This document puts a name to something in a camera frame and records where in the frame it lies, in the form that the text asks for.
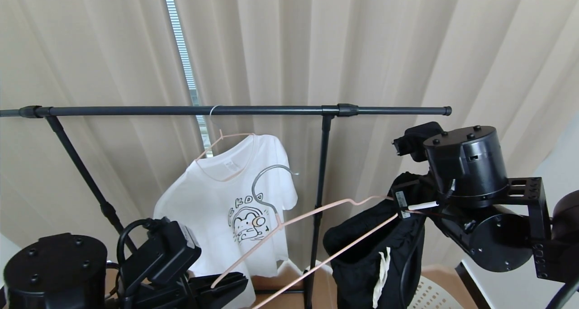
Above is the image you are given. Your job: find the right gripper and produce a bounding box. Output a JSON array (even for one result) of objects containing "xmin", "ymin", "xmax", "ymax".
[{"xmin": 389, "ymin": 173, "xmax": 448, "ymax": 220}]

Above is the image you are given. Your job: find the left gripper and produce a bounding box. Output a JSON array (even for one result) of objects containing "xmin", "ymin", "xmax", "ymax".
[{"xmin": 131, "ymin": 272, "xmax": 249, "ymax": 309}]

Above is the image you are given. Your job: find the white printed t-shirt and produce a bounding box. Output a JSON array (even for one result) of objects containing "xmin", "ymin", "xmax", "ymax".
[{"xmin": 153, "ymin": 134, "xmax": 299, "ymax": 309}]

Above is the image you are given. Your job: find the black garment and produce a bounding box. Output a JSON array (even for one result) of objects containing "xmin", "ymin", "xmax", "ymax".
[{"xmin": 323, "ymin": 173, "xmax": 428, "ymax": 309}]

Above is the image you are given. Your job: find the pink clothes hanger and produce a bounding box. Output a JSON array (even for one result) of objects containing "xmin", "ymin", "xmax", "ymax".
[
  {"xmin": 195, "ymin": 105, "xmax": 254, "ymax": 181},
  {"xmin": 210, "ymin": 164, "xmax": 399, "ymax": 309}
]

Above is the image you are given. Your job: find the white laundry basket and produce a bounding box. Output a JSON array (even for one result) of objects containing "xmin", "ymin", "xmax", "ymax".
[{"xmin": 407, "ymin": 275, "xmax": 464, "ymax": 309}]

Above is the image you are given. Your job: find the black clothes rack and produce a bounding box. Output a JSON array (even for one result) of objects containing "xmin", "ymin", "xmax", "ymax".
[{"xmin": 0, "ymin": 104, "xmax": 453, "ymax": 309}]

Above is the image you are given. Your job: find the beige curtain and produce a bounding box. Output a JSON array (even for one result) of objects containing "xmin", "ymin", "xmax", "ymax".
[{"xmin": 0, "ymin": 0, "xmax": 579, "ymax": 278}]

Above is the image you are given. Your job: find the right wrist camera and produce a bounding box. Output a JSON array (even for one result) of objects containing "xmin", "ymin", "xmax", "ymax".
[{"xmin": 393, "ymin": 121, "xmax": 445, "ymax": 162}]

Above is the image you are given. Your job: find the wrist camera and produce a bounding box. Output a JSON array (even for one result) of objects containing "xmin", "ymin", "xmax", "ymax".
[
  {"xmin": 119, "ymin": 217, "xmax": 202, "ymax": 296},
  {"xmin": 393, "ymin": 121, "xmax": 445, "ymax": 162}
]

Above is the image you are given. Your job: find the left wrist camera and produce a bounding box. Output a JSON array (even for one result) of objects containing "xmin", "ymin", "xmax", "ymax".
[{"xmin": 119, "ymin": 217, "xmax": 202, "ymax": 296}]

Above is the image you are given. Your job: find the black cable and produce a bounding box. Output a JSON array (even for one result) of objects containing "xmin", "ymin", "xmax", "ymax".
[
  {"xmin": 116, "ymin": 219, "xmax": 157, "ymax": 266},
  {"xmin": 545, "ymin": 276, "xmax": 579, "ymax": 309}
]

